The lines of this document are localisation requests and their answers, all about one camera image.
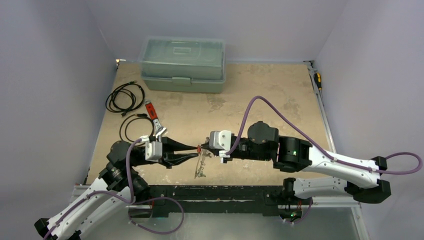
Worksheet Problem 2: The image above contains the red handled adjustable wrench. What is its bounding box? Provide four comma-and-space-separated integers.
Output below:
144, 99, 167, 137

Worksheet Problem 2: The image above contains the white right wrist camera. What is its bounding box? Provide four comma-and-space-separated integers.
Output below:
208, 130, 232, 164

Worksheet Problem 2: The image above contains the yellow black screwdriver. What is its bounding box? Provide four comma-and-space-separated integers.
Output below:
313, 72, 322, 91

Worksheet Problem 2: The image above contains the coiled black cable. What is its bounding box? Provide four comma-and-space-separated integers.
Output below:
105, 80, 146, 117

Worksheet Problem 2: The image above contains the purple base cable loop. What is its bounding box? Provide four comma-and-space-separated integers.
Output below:
127, 195, 185, 236

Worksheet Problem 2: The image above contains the black usb cable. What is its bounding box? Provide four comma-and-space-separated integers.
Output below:
119, 113, 156, 143

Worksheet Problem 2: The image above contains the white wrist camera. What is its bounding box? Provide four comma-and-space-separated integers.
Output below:
140, 135, 163, 163
208, 130, 232, 164

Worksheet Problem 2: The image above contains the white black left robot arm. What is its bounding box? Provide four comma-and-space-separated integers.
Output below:
34, 135, 198, 240

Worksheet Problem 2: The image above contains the green plastic toolbox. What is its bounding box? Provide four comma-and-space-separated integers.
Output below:
137, 36, 226, 94

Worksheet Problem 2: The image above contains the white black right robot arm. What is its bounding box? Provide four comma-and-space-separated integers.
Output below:
200, 121, 392, 204

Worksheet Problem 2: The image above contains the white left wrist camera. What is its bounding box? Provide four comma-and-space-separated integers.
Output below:
140, 135, 163, 163

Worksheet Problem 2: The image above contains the aluminium frame rail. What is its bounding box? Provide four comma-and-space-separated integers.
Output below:
303, 60, 370, 240

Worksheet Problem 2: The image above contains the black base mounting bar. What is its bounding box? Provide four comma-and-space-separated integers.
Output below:
127, 183, 314, 220

